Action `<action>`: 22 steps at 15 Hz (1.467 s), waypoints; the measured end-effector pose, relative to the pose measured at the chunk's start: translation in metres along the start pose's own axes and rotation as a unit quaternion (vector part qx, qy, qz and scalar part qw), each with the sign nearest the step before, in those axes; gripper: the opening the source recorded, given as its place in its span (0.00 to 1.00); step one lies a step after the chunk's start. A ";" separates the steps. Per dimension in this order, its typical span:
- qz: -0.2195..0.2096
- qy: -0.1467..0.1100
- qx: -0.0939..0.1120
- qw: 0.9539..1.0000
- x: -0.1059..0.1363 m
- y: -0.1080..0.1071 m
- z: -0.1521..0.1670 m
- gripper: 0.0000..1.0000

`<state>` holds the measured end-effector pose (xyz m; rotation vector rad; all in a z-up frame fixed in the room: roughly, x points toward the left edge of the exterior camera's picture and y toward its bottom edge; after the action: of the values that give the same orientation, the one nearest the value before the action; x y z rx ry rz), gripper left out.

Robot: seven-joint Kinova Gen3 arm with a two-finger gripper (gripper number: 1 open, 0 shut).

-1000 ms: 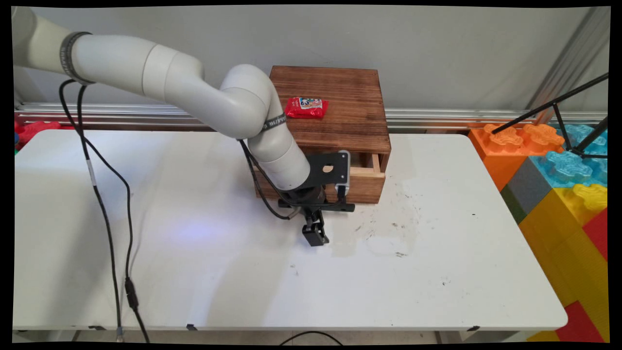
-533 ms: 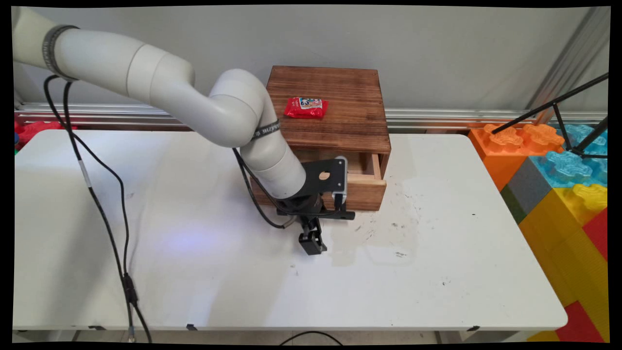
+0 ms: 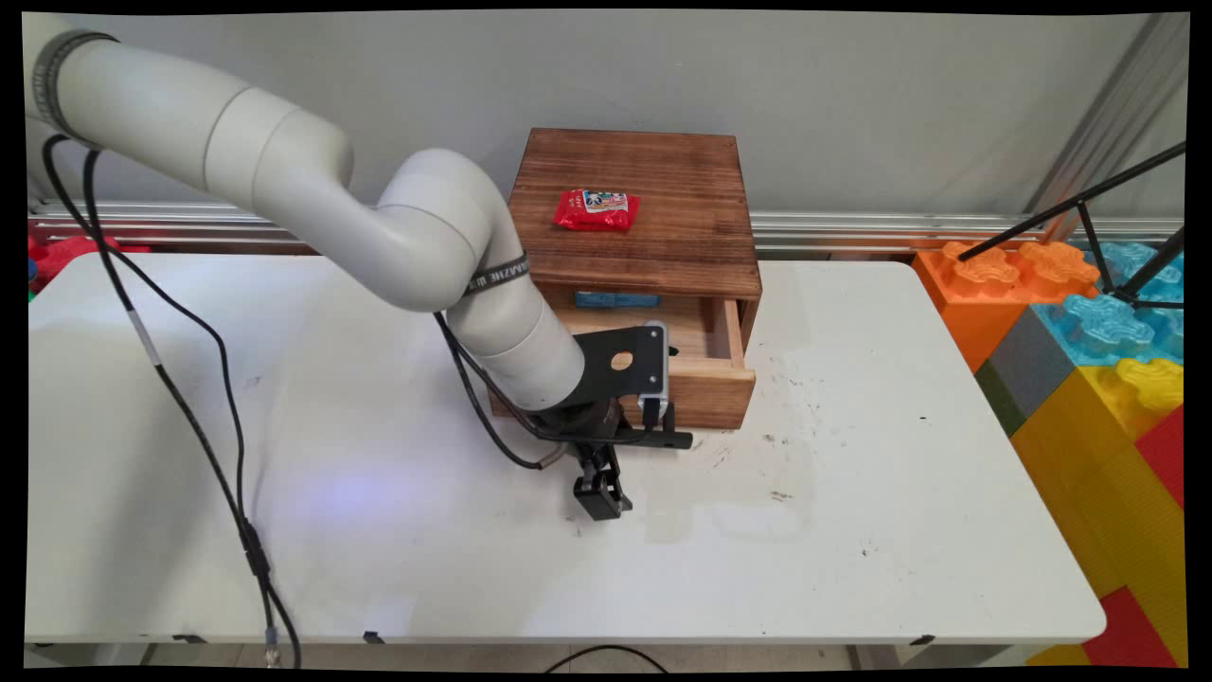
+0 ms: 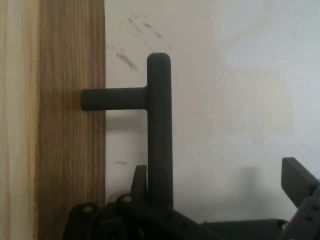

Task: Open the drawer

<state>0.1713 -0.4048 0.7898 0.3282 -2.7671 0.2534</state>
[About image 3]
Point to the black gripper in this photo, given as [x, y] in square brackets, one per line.
[582, 424]

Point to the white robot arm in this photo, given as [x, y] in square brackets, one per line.
[417, 237]

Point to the blue packet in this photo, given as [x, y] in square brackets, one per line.
[617, 300]

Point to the brown wooden drawer cabinet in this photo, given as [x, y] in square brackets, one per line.
[663, 218]

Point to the red snack packet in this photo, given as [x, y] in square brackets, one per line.
[597, 209]

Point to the orange giant building block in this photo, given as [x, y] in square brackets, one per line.
[985, 284]

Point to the grey giant building block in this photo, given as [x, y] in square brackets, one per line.
[1027, 365]

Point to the yellow giant building block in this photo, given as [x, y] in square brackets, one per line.
[1108, 474]

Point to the translucent blue building block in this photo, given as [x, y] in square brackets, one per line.
[1108, 327]

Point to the red square building block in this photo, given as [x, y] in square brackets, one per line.
[1131, 630]

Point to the red triangular-looking building block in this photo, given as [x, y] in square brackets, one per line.
[1167, 455]

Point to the black tripod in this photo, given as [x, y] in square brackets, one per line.
[1089, 199]

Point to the red bumpy building block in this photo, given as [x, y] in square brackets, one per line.
[62, 254]

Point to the black camera mounting bracket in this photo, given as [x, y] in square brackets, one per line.
[606, 374]

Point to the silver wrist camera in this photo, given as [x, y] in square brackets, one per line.
[656, 369]

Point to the aluminium profile rail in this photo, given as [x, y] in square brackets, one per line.
[852, 229]

